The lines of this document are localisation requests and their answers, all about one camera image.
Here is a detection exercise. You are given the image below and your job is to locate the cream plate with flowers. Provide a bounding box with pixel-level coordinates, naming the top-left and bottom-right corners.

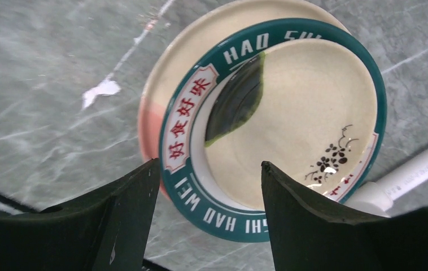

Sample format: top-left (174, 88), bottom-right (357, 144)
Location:
top-left (205, 39), bottom-right (377, 210)

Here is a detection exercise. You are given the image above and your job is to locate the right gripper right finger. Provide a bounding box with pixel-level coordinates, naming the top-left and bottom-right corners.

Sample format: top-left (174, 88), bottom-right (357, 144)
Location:
top-left (261, 161), bottom-right (428, 270)

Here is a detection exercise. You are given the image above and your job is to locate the teal rimmed lettered plate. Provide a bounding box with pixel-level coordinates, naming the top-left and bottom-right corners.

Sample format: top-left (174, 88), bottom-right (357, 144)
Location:
top-left (159, 18), bottom-right (387, 243)

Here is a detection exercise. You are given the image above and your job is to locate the beige pink plate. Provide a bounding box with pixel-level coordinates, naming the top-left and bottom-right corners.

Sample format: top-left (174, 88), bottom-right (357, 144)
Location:
top-left (137, 0), bottom-right (350, 199)

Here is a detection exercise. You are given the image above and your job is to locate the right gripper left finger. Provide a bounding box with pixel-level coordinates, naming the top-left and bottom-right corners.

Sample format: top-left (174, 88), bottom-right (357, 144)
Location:
top-left (0, 158), bottom-right (161, 271)

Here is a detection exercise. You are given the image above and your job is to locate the white pvc pipe frame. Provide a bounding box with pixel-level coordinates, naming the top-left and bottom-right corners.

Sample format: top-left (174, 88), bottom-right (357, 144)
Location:
top-left (344, 148), bottom-right (428, 217)

